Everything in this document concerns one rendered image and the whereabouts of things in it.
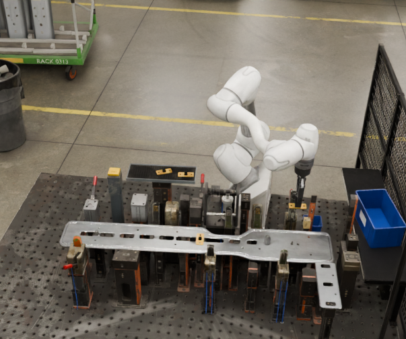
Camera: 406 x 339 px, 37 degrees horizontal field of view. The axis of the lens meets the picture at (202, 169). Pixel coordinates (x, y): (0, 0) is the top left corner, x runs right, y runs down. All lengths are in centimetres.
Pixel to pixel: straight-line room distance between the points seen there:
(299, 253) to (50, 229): 149
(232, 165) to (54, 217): 112
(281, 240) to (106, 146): 283
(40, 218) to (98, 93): 291
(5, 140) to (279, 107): 266
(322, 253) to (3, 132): 337
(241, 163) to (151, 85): 314
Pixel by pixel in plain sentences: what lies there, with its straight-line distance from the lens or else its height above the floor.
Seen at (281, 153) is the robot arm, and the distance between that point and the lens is 263.
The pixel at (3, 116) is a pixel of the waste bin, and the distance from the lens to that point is 556.
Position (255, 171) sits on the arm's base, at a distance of 370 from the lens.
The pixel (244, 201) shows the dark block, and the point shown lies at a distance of 321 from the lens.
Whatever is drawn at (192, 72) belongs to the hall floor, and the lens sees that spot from 688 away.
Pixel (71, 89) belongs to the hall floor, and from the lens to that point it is 664.
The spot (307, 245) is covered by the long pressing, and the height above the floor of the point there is 100.
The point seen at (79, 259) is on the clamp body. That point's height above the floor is 105.
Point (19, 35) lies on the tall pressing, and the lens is 715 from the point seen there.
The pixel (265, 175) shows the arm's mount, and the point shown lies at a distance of 362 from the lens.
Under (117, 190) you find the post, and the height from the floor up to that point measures 105.
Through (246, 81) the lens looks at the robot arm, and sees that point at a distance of 314.
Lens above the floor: 313
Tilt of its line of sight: 36 degrees down
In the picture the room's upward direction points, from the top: 1 degrees clockwise
